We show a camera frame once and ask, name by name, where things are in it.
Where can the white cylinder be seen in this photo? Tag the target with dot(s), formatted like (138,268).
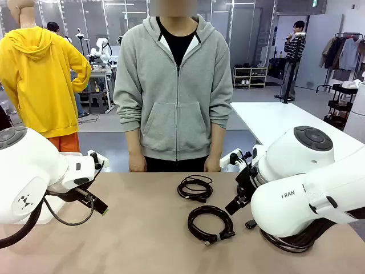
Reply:
(357,114)

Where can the person in striped sweater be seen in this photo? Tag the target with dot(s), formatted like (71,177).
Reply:
(295,48)

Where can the clothes rack with jackets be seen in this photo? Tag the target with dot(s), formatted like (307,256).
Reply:
(342,54)

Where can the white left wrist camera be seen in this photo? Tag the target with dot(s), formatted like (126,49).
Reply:
(102,162)

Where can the person's left hand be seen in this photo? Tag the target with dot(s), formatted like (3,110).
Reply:
(213,163)

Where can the black trolley cart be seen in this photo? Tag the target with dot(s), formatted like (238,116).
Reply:
(340,105)

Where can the person's left forearm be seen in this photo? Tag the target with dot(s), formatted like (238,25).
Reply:
(218,140)

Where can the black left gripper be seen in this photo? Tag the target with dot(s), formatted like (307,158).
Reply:
(71,194)

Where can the person's right hand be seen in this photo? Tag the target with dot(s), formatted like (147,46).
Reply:
(137,163)

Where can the white table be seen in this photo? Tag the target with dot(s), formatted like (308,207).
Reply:
(271,120)

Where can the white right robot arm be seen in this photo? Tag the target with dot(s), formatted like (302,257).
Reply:
(285,205)

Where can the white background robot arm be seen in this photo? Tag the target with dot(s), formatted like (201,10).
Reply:
(101,50)

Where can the wooden shoe rack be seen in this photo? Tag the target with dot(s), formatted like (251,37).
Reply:
(251,77)

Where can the background work desk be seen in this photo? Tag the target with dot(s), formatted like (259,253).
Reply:
(99,72)

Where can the orange shorts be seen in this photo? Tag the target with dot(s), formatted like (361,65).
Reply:
(68,142)

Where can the yellow hoodie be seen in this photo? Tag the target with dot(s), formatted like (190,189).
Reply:
(40,80)

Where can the grey step stool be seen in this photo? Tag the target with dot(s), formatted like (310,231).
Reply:
(98,102)

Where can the beige mannequin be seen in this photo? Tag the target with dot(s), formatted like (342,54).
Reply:
(24,14)

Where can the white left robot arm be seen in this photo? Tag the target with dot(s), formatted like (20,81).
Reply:
(28,171)

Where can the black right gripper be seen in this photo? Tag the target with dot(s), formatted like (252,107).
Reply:
(247,184)

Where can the person's right forearm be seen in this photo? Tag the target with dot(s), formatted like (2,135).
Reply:
(134,141)

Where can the dark-haired background person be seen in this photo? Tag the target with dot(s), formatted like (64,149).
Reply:
(53,27)

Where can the person in grey hoodie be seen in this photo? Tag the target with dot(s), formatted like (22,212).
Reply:
(174,94)

